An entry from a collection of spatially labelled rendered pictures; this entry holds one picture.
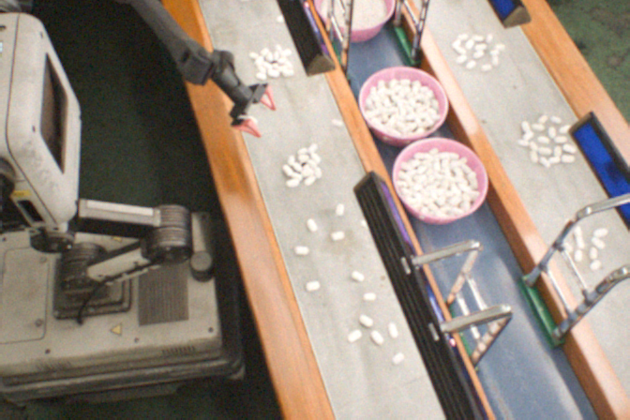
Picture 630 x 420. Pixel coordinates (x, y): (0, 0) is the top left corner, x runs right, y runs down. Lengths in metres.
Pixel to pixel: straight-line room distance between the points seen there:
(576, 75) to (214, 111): 1.12
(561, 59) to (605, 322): 0.85
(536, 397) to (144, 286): 1.15
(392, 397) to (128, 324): 0.82
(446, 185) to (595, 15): 1.86
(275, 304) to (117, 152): 1.41
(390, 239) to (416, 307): 0.16
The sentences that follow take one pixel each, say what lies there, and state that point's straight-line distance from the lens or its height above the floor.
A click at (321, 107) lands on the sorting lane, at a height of 0.74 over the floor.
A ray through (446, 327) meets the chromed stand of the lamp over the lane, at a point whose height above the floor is 1.12.
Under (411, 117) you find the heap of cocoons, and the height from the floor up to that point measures 0.74.
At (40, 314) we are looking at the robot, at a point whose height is 0.47.
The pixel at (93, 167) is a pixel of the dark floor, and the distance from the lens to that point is 3.01.
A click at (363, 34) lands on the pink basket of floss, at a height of 0.73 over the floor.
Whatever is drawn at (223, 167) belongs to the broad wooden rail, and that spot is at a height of 0.76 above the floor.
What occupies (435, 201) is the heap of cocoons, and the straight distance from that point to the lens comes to 2.01.
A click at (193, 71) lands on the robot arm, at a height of 1.09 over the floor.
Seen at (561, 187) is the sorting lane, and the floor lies 0.74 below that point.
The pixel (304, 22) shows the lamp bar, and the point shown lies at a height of 1.11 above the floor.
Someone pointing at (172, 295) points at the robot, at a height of 0.48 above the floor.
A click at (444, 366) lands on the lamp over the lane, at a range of 1.43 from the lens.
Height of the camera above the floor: 2.45
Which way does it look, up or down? 59 degrees down
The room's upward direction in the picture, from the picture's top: 2 degrees clockwise
